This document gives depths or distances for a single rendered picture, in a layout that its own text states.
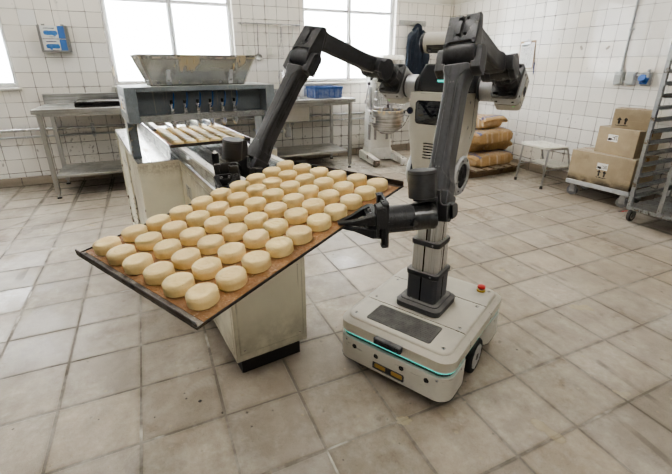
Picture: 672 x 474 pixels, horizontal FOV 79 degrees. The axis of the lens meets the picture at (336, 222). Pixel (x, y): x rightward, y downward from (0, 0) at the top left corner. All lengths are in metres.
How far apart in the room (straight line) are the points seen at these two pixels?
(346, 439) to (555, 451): 0.74
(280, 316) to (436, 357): 0.67
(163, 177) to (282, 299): 0.87
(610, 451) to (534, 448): 0.26
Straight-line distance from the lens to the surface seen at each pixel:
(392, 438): 1.69
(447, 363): 1.65
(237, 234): 0.81
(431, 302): 1.84
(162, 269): 0.75
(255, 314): 1.77
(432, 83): 1.67
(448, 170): 0.93
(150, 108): 2.21
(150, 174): 2.17
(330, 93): 5.39
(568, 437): 1.89
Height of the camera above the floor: 1.27
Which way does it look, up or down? 21 degrees down
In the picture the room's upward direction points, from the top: straight up
